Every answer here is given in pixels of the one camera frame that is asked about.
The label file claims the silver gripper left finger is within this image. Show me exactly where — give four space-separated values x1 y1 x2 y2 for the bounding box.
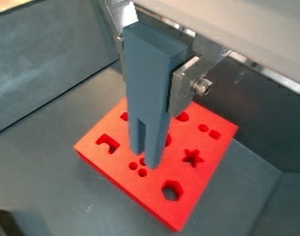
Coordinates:
104 0 138 68

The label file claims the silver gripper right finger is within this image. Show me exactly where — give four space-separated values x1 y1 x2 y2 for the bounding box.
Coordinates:
168 34 231 117

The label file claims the blue double-square peg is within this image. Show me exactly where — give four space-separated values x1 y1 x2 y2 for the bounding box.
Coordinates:
122 21 188 169

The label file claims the red shape-sorting board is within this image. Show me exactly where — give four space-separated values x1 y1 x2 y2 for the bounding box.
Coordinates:
74 100 237 231

